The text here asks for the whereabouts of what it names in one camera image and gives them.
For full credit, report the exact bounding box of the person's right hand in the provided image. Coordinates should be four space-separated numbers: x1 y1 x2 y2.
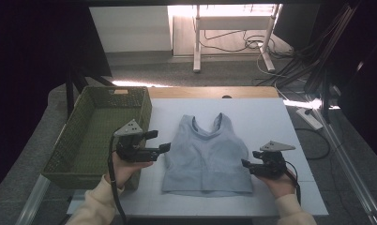
254 169 297 200

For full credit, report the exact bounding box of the bundle of black cables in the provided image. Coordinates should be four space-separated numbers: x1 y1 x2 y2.
255 18 350 89

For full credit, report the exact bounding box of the person's left hand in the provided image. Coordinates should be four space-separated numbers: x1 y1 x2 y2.
105 151 154 190

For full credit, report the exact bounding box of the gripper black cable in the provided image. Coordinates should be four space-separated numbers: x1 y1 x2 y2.
107 127 128 225
284 160 303 206

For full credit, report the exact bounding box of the green woven basket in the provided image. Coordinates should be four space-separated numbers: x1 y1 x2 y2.
40 85 154 191

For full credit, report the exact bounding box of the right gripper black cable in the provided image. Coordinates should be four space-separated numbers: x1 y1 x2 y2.
284 160 303 206

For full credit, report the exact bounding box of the light blue tank top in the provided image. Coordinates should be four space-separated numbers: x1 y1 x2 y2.
160 112 254 198

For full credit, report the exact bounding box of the black upright stand post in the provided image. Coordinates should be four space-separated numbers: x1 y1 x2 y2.
321 68 332 124

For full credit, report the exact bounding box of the black tripod stand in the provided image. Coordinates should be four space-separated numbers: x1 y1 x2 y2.
65 62 116 119

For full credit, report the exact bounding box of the short metal rail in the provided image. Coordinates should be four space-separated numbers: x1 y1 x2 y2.
15 173 51 225

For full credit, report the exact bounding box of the white wall panel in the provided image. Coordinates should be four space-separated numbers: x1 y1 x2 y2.
89 6 173 53

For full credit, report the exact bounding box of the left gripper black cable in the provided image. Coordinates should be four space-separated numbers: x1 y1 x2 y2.
107 127 128 225

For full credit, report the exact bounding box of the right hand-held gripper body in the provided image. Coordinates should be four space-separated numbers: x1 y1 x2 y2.
248 140 296 180

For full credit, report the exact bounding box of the white metal stand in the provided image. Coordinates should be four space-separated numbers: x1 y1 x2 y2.
192 3 283 74

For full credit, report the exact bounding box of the black floor cable loop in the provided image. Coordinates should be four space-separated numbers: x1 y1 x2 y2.
294 127 332 161

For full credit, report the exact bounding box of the white power strip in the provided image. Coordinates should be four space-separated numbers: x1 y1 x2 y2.
295 107 324 131

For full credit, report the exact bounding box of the long metal rail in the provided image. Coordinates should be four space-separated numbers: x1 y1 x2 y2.
310 101 377 225

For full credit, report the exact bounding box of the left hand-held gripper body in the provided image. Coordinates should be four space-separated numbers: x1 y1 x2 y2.
113 118 161 163

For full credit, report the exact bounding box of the wooden table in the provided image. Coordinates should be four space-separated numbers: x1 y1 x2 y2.
147 86 280 100

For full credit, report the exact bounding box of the thin black cable under stand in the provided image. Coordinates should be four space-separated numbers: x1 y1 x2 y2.
203 29 266 54

